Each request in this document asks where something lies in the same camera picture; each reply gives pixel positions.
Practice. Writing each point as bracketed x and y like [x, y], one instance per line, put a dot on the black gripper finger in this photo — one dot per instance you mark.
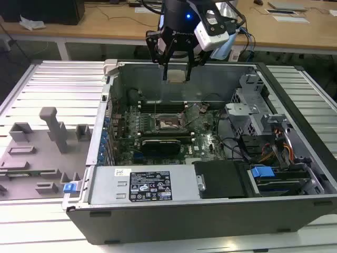
[190, 60]
[161, 47]

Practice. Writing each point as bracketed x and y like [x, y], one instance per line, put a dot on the silver CPU plate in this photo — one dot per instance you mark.
[177, 76]

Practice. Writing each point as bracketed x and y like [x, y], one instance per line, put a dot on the CPU socket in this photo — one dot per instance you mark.
[166, 124]

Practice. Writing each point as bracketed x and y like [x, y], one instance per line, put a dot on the pale blue teach pendant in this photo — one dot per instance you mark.
[223, 48]

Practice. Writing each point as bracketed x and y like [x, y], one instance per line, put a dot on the black power adapter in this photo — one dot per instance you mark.
[134, 3]

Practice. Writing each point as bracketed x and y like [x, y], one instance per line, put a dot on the installed black RAM sticks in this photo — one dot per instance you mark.
[163, 106]

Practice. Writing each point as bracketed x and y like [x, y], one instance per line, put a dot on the wooden desk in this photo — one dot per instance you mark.
[110, 23]

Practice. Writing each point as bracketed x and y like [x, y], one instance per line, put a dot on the silver drive cage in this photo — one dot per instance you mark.
[245, 110]

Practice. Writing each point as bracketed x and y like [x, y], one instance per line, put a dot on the green motherboard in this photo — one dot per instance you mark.
[202, 147]

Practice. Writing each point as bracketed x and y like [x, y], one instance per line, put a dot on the black graphics card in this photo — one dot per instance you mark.
[161, 147]

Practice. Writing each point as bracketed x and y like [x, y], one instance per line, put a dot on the grey flat laptop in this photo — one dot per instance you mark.
[287, 5]

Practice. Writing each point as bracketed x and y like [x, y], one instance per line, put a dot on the black computer tower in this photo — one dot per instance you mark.
[44, 10]

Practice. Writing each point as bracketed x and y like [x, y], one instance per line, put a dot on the black optical drive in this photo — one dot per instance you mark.
[221, 179]

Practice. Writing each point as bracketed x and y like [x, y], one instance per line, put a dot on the crumpled white paper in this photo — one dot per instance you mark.
[31, 23]

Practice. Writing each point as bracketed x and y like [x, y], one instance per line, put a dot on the blue disk carrier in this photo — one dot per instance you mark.
[260, 174]

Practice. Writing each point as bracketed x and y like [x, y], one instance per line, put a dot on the silver power supply with label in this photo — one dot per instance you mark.
[105, 184]

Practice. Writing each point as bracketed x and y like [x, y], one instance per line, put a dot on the black open PC case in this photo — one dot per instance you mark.
[184, 224]

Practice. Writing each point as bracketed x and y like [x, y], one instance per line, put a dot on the blue case latch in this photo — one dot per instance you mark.
[69, 188]

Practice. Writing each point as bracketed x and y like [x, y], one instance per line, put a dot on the grey parts rack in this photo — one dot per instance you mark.
[34, 158]

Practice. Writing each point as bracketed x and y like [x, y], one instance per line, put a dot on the green RAM stick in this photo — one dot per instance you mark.
[23, 174]

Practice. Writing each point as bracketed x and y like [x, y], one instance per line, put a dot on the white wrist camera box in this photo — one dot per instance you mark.
[212, 34]

